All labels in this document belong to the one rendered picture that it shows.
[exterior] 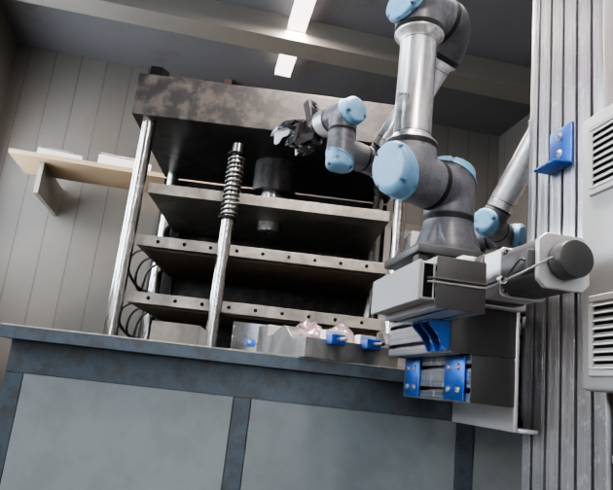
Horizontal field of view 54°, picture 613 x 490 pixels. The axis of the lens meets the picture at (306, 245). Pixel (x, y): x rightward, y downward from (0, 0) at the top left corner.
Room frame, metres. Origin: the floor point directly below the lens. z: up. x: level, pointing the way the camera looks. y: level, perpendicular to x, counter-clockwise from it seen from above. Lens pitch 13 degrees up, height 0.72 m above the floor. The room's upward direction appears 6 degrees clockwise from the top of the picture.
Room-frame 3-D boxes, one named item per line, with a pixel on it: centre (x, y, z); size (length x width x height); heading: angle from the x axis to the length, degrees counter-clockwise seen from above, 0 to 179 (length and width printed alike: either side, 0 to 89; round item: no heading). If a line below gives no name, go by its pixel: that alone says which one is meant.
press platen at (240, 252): (2.93, 0.20, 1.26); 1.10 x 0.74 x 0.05; 92
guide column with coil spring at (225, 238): (2.53, 0.36, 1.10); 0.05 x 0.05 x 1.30
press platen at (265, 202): (2.94, 0.20, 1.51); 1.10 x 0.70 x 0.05; 92
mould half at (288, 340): (1.92, -0.07, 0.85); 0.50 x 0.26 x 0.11; 19
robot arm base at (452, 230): (1.33, -0.32, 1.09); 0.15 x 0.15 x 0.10
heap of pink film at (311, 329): (1.92, -0.08, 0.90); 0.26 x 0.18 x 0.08; 19
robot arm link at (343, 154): (1.48, -0.07, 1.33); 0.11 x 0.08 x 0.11; 125
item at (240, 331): (2.80, 0.14, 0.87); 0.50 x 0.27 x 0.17; 2
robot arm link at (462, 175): (1.33, -0.32, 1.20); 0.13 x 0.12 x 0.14; 125
